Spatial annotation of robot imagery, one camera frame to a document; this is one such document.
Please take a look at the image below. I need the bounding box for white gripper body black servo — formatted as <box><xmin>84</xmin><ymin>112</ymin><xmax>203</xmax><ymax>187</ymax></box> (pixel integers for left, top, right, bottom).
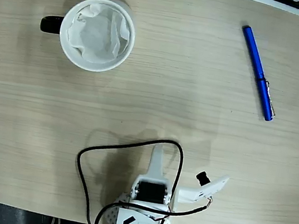
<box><xmin>127</xmin><ymin>181</ymin><xmax>175</xmax><ymax>214</ymax></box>

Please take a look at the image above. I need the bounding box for blue metallic pen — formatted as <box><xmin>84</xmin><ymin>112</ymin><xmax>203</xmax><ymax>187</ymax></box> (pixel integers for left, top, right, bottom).
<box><xmin>229</xmin><ymin>25</ymin><xmax>288</xmax><ymax>123</ymax></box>

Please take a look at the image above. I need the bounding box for crumpled white paper tissue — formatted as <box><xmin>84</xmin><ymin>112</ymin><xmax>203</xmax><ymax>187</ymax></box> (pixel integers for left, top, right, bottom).
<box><xmin>63</xmin><ymin>0</ymin><xmax>135</xmax><ymax>69</ymax></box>

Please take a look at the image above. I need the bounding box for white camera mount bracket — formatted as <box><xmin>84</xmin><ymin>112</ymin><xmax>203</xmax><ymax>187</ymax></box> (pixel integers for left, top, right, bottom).
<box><xmin>173</xmin><ymin>169</ymin><xmax>231</xmax><ymax>217</ymax></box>

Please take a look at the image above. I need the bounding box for white perforated base plate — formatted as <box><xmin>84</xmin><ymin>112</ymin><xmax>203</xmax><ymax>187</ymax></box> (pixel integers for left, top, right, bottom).
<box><xmin>104</xmin><ymin>189</ymin><xmax>175</xmax><ymax>224</ymax></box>

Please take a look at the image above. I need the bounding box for small black lens camera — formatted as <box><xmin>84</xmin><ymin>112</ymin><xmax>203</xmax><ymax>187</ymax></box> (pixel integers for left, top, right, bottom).
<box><xmin>194</xmin><ymin>169</ymin><xmax>213</xmax><ymax>188</ymax></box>

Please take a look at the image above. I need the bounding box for long black cable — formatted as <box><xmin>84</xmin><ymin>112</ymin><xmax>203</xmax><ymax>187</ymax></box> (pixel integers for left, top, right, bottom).
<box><xmin>66</xmin><ymin>126</ymin><xmax>222</xmax><ymax>224</ymax></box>

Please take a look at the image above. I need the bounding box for white mug with black handle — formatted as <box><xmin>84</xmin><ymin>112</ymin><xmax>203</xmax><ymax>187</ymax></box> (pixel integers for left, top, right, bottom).
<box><xmin>34</xmin><ymin>0</ymin><xmax>141</xmax><ymax>78</ymax></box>

